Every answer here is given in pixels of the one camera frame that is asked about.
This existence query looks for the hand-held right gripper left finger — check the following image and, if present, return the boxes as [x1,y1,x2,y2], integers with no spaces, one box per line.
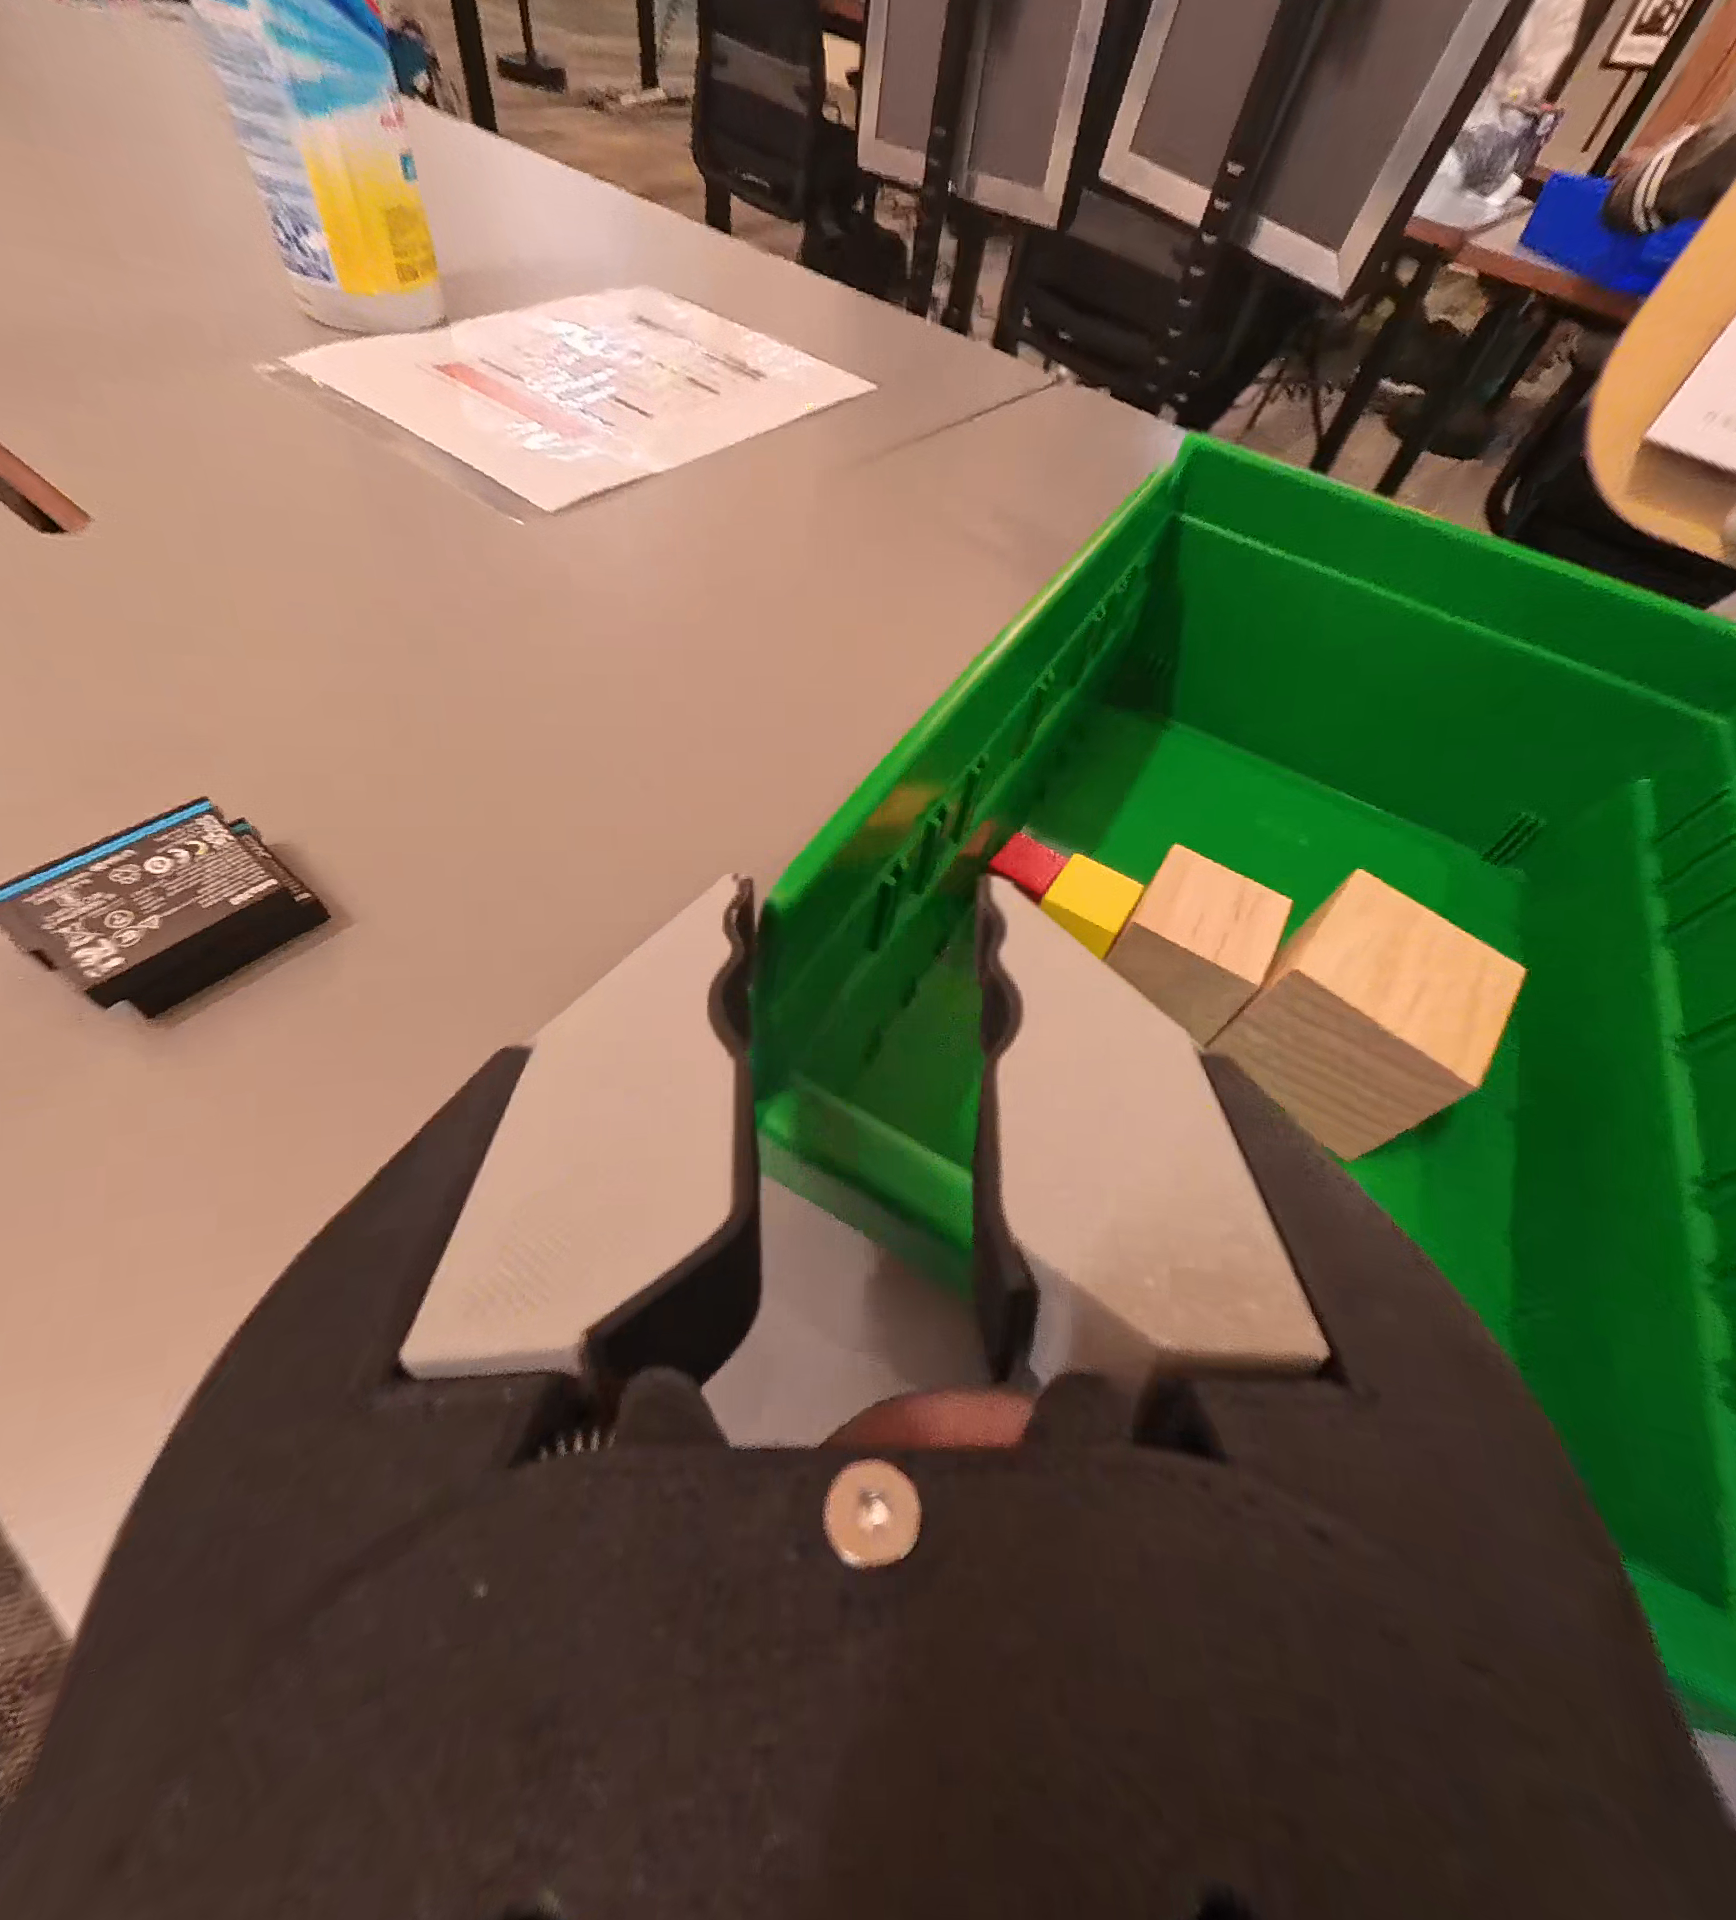
[397,872,763,1404]

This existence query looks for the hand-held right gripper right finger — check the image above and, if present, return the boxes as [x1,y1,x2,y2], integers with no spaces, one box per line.
[968,878,1330,1387]

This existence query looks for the medium wooden cube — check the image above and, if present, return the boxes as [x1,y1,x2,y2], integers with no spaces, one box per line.
[1109,845,1294,1046]

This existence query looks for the large wooden cube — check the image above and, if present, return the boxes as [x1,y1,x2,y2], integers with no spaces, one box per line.
[1210,869,1530,1163]

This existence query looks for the small yellow cube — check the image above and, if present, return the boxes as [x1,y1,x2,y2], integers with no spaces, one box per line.
[1039,855,1145,963]

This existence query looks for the green plastic bin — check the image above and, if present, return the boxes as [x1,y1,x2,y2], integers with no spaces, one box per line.
[751,430,1736,1748]

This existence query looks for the laminated printed sheet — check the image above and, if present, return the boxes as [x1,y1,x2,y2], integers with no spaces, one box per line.
[254,288,880,518]

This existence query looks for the black office chair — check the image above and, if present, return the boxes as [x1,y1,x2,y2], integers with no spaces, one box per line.
[1005,194,1410,450]

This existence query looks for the tan rounded board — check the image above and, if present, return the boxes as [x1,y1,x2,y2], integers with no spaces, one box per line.
[1588,60,1736,577]

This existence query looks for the white wipes canister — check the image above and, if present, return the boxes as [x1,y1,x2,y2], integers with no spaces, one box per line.
[190,0,445,334]

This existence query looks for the grey framed panel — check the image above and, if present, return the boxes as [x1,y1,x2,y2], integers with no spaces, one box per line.
[857,0,1110,229]
[1100,0,1530,294]

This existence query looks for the blue parts bin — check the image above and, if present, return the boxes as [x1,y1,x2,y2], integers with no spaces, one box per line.
[1518,168,1700,294]

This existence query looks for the black camera battery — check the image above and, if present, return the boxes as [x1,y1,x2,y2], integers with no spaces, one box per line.
[0,798,332,1021]

